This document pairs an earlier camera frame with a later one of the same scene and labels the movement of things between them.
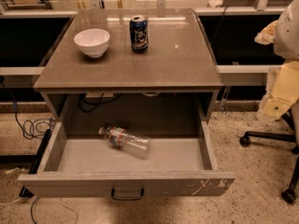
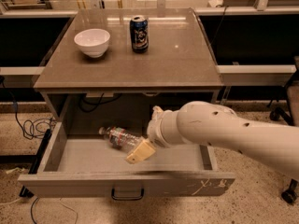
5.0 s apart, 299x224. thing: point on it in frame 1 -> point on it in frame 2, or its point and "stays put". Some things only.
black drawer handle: (142, 194) stays put
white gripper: (288, 36) -> (155, 130)
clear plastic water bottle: (121, 138) stays put
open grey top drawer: (85, 166) stays put
